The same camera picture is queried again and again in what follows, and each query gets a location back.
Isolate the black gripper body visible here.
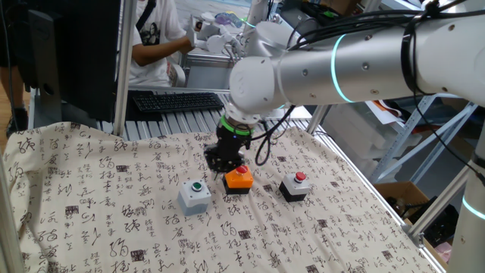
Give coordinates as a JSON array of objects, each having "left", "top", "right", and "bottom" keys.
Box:
[{"left": 215, "top": 127, "right": 253, "bottom": 156}]

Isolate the bare person forearm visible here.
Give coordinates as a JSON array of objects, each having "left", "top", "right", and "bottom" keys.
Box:
[{"left": 131, "top": 36, "right": 195, "bottom": 67}]

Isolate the person in white t-shirt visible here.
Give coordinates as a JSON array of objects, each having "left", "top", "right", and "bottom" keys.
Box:
[{"left": 128, "top": 0, "right": 186, "bottom": 87}]

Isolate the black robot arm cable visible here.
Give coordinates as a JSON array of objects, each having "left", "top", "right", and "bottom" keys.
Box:
[{"left": 254, "top": 0, "right": 485, "bottom": 168}]

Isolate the grey box green button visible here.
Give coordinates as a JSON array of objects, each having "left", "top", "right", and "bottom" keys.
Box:
[{"left": 177, "top": 178, "right": 212, "bottom": 217}]

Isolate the person in black shorts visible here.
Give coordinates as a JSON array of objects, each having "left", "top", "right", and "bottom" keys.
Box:
[{"left": 0, "top": 0, "right": 30, "bottom": 138}]

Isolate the aluminium frame crossbar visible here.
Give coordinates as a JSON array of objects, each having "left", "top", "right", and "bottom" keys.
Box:
[{"left": 128, "top": 85, "right": 233, "bottom": 96}]

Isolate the grey metal shelf rack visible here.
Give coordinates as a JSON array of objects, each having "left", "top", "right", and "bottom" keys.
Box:
[{"left": 369, "top": 93, "right": 479, "bottom": 187}]

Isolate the white black box red button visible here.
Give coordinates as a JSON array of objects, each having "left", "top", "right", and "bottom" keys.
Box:
[{"left": 278, "top": 171, "right": 311, "bottom": 203}]

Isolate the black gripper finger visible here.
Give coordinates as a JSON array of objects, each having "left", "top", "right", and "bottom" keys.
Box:
[
  {"left": 214, "top": 150, "right": 246, "bottom": 180},
  {"left": 203, "top": 143, "right": 224, "bottom": 180}
]

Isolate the black computer keyboard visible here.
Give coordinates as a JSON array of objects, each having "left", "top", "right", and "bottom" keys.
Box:
[{"left": 131, "top": 92, "right": 225, "bottom": 114}]

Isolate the brown cardboard box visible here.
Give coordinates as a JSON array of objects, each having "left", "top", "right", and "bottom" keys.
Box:
[{"left": 373, "top": 180, "right": 462, "bottom": 266}]

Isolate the black computer monitor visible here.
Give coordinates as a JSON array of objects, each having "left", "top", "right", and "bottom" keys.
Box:
[{"left": 13, "top": 0, "right": 121, "bottom": 123}]

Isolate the black box device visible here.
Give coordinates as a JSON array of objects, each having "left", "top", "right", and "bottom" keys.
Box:
[{"left": 408, "top": 195, "right": 460, "bottom": 247}]

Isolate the beige calligraphy print tablecloth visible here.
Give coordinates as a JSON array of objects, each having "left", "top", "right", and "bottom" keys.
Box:
[{"left": 2, "top": 121, "right": 444, "bottom": 273}]

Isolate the pink plastic packet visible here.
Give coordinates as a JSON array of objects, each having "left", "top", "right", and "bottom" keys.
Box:
[{"left": 434, "top": 242, "right": 454, "bottom": 262}]

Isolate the orange box red mushroom button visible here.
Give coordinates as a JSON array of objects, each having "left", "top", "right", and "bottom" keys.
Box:
[{"left": 221, "top": 165, "right": 255, "bottom": 196}]

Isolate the white handheld teleoperation device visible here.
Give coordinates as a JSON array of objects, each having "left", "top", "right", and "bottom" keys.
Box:
[{"left": 185, "top": 11, "right": 243, "bottom": 54}]

